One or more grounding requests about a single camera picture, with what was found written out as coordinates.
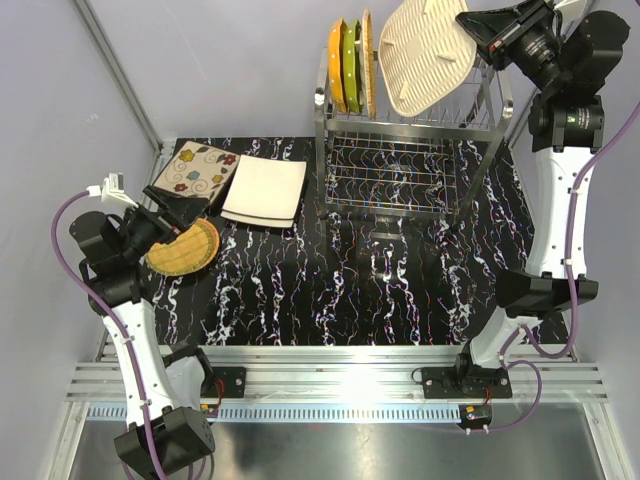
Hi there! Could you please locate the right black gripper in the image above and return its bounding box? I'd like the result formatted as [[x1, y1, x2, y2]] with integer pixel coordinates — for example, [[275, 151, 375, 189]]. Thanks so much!
[[455, 0, 567, 94]]

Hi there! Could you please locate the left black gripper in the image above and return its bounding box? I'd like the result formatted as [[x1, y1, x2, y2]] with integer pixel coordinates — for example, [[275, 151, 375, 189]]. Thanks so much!
[[118, 185, 209, 261]]

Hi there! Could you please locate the orange wicker plate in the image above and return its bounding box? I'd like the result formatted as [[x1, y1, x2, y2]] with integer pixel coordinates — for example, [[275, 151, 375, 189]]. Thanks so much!
[[164, 217, 222, 277]]

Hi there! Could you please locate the green wicker plate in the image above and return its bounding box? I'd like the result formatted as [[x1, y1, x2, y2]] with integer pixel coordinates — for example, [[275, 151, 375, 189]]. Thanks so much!
[[144, 218, 216, 274]]

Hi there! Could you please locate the floral square ceramic plate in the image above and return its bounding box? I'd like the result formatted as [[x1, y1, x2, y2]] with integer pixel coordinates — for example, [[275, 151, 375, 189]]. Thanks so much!
[[153, 141, 240, 205]]

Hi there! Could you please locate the large woven wicker plate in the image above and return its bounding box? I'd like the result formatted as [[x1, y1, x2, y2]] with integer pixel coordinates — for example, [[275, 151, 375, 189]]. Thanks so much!
[[378, 0, 476, 118]]

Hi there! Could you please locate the white black-rimmed square plate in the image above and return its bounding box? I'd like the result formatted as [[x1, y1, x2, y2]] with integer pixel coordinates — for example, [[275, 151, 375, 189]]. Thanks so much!
[[222, 155, 307, 219]]

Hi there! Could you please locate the green dotted plate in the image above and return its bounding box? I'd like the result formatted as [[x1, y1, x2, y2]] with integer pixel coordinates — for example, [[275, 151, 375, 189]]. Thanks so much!
[[342, 20, 362, 114]]

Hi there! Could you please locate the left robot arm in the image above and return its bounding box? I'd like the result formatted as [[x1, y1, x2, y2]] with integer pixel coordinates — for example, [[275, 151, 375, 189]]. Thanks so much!
[[59, 176, 215, 479]]

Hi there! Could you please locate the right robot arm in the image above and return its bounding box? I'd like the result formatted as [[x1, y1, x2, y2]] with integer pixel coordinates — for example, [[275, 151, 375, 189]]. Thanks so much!
[[437, 1, 630, 398]]

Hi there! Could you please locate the steel two-tier dish rack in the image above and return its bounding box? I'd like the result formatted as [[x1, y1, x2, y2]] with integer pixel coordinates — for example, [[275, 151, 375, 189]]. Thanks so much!
[[314, 55, 514, 223]]

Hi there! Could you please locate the orange octagonal plate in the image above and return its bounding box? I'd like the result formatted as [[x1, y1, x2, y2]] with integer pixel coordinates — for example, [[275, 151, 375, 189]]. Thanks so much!
[[328, 18, 348, 113]]

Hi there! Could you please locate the black marble pattern mat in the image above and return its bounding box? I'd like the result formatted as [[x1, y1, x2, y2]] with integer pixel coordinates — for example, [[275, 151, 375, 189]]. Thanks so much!
[[147, 135, 571, 347]]

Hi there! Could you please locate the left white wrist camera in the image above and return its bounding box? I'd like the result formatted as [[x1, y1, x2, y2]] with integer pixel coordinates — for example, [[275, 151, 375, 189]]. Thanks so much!
[[86, 172, 138, 209]]

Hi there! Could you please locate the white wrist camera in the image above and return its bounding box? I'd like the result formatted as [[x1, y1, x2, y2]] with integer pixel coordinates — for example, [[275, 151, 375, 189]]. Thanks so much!
[[86, 172, 138, 209], [548, 0, 588, 17]]

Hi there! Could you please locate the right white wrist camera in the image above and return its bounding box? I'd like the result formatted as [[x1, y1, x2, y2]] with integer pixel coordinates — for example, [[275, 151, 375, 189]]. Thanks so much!
[[548, 0, 588, 17]]

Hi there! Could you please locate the right aluminium frame post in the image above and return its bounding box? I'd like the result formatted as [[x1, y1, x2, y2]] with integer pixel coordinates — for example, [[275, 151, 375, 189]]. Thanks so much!
[[506, 0, 599, 148]]

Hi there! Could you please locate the aluminium frame post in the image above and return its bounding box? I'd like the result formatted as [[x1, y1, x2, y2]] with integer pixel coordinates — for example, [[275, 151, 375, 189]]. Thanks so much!
[[506, 0, 599, 148], [70, 0, 164, 157]]

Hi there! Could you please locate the left aluminium frame post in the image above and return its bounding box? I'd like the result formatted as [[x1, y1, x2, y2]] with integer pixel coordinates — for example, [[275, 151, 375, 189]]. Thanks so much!
[[70, 0, 164, 157]]

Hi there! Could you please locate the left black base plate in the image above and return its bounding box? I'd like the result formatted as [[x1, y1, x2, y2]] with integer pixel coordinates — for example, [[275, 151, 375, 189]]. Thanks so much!
[[200, 366, 247, 399]]

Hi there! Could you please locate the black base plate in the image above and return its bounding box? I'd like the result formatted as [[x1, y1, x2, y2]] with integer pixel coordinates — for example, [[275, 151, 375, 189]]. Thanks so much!
[[420, 367, 513, 399], [200, 366, 247, 399]]

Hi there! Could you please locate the aluminium mounting rail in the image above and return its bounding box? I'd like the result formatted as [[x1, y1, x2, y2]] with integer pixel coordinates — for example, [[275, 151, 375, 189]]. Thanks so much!
[[67, 344, 611, 425]]

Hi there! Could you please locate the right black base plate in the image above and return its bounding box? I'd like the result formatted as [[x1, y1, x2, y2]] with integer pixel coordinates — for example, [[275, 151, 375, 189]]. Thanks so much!
[[420, 367, 513, 399]]

